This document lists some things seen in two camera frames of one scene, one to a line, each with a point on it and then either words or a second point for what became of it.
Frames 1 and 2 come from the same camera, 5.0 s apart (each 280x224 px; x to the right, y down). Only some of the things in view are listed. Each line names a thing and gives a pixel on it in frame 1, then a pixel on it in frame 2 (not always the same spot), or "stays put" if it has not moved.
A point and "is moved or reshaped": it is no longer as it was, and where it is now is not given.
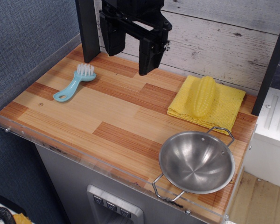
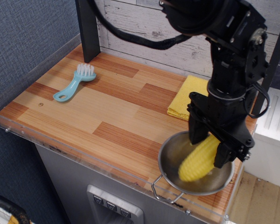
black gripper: x=115 y=15 -> x=220 y=114
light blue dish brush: x=85 y=73 stays put
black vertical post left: x=87 y=21 stays put
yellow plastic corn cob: x=205 y=96 is moved or reshaped
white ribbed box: x=268 y=158 stays put
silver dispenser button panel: x=107 y=208 stays put
